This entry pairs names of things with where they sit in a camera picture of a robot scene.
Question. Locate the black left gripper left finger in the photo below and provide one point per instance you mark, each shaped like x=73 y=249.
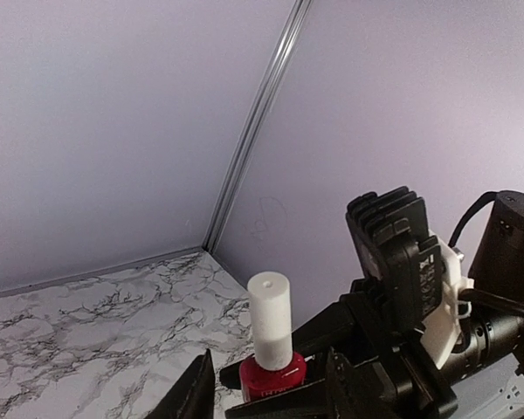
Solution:
x=192 y=396

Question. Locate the white nail polish brush cap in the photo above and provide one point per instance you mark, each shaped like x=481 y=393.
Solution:
x=271 y=320

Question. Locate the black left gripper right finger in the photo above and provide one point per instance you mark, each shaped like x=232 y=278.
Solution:
x=349 y=393

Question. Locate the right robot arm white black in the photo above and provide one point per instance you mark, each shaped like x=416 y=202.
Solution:
x=495 y=327

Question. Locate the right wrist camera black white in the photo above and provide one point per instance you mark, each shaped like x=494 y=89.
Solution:
x=413 y=276

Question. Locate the right aluminium corner post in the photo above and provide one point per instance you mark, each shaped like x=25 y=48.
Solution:
x=260 y=108

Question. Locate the red nail polish bottle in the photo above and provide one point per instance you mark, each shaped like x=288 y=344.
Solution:
x=257 y=383

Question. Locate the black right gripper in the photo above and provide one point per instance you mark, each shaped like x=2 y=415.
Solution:
x=399 y=369

